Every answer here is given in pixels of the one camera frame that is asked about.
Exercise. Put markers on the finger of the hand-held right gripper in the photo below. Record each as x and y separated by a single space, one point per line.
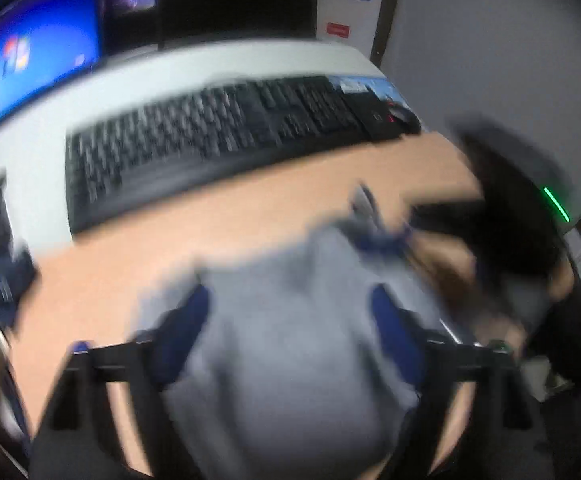
370 230
445 212

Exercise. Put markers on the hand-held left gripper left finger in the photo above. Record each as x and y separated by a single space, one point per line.
190 320

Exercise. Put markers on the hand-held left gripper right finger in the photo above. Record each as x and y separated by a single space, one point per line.
391 320

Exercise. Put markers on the grey garment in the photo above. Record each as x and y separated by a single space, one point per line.
290 350

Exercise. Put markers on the black computer mouse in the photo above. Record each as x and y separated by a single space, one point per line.
401 116

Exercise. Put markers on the picture mouse pad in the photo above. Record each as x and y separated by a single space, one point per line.
370 87

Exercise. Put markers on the black computer keyboard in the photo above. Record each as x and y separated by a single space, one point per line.
210 145

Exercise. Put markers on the black and blue device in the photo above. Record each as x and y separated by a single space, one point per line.
3 260

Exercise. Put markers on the dark computer monitor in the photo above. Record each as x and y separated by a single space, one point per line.
235 0

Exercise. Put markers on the computer monitor with blue screen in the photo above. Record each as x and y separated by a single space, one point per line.
40 55

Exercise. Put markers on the red wall label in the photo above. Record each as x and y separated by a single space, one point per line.
338 30

